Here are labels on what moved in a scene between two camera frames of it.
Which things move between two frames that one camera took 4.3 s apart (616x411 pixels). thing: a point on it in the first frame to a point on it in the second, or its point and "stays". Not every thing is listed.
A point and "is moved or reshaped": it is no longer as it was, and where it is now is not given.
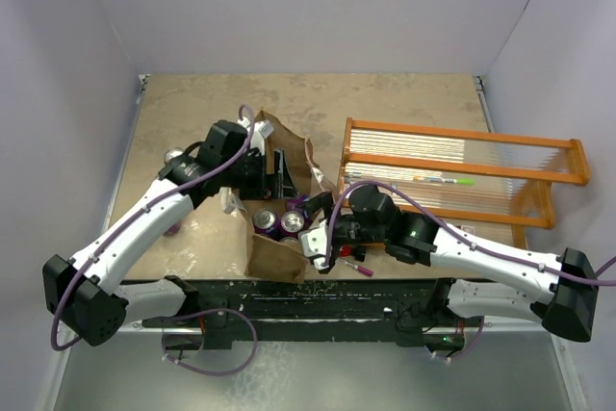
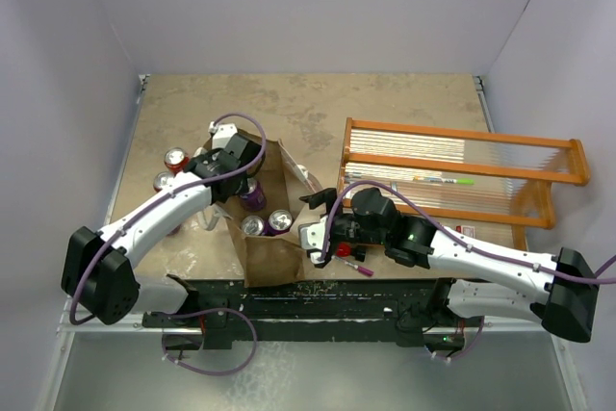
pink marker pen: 363,269 stays
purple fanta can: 294,218 to 279,222
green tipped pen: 445,180 stays
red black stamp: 357,251 stays
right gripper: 323,202 stays
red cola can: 171,153 stays
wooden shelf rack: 465,176 stays
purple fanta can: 265,222 to 252,225
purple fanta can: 295,204 is moved or reshaped
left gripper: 260,191 to 244,187
